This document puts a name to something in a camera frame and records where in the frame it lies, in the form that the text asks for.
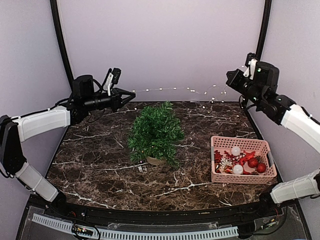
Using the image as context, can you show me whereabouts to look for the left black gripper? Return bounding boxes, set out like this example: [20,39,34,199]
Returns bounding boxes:
[83,87,136,113]

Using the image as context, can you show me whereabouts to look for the red bow ornament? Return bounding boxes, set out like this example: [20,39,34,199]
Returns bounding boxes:
[239,151,256,162]

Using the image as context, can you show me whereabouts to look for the small green christmas tree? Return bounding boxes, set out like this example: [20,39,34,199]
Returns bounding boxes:
[127,101,185,168]

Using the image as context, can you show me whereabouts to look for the pink plastic basket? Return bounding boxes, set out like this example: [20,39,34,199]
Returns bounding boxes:
[211,136,277,184]

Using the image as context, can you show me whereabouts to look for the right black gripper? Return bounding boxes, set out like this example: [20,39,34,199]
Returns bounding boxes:
[226,68,265,107]

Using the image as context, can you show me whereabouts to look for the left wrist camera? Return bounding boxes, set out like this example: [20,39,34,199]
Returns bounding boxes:
[102,67,122,96]

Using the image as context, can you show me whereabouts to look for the white ball ornament lower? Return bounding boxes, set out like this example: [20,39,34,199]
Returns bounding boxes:
[232,164,244,175]

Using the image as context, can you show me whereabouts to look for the white snowflake ornament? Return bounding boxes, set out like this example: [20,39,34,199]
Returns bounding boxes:
[219,157,233,169]

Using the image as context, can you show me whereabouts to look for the fairy light string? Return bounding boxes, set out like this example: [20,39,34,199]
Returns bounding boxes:
[132,65,247,118]

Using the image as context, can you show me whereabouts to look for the red glitter ball right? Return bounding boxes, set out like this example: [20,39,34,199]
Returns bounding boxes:
[256,162,267,174]

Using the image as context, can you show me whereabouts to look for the red glitter ball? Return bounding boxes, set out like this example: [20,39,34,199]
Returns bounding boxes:
[247,157,259,168]
[256,162,267,174]

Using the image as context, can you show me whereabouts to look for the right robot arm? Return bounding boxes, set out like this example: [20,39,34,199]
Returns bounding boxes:
[226,59,320,217]

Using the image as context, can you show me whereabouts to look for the white slotted cable duct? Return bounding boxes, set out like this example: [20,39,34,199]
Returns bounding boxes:
[31,213,239,240]

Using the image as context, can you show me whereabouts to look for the black front table rail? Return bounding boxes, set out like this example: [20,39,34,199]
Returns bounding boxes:
[44,184,286,227]

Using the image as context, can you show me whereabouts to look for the white light battery box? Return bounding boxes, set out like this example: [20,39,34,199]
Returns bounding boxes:
[138,166,147,173]

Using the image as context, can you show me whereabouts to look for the white ball ornament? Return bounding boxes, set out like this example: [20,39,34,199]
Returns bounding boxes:
[230,146,241,156]
[232,164,244,175]

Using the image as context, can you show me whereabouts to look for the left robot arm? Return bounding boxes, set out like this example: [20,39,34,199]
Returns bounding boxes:
[0,68,136,218]

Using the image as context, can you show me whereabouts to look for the red glitter ball left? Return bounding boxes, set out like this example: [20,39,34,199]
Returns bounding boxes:
[247,157,259,168]

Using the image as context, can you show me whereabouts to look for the white ball ornament upper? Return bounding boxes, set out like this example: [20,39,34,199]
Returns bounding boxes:
[230,146,241,156]

